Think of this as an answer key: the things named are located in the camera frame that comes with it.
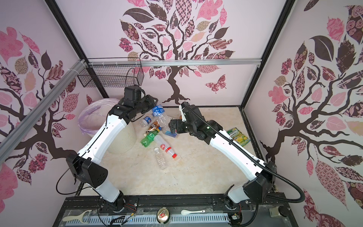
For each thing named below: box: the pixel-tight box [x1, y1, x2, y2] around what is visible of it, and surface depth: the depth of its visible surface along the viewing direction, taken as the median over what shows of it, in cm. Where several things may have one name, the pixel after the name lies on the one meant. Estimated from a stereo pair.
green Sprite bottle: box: [140, 128, 161, 148], surface depth 97 cm
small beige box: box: [268, 206, 281, 218], surface depth 70 cm
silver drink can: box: [156, 207, 171, 225], surface depth 63 cm
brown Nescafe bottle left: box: [143, 119, 162, 137], surface depth 103 cm
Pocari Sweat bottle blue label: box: [151, 104, 165, 117], surface depth 76 cm
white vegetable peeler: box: [62, 209, 93, 224], surface depth 71 cm
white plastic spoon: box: [180, 209, 206, 216], surface depth 73 cm
